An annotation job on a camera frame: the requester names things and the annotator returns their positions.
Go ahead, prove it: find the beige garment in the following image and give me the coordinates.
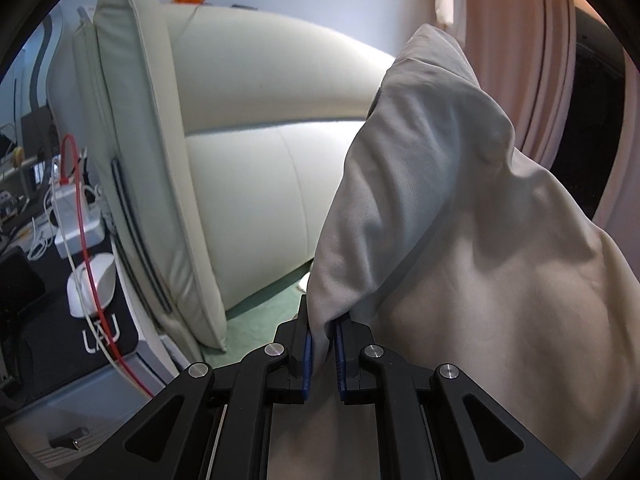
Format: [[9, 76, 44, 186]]
[[268, 25, 639, 479]]

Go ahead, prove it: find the green bed sheet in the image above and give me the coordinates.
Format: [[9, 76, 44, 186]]
[[201, 262, 311, 368]]

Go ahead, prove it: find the white computer mouse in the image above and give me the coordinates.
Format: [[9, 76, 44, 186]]
[[66, 252, 117, 318]]

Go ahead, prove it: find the cream padded headboard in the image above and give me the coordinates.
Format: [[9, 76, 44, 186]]
[[72, 0, 393, 358]]

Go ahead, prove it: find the black mouse pad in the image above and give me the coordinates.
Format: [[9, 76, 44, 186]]
[[1, 247, 108, 411]]

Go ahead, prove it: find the white power strip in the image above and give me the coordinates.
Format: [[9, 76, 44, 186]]
[[52, 184, 105, 258]]

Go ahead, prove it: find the pink curtain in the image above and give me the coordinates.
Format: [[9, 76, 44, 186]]
[[464, 0, 639, 270]]

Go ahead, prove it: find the red cable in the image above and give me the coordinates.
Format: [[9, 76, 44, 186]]
[[58, 133, 156, 400]]

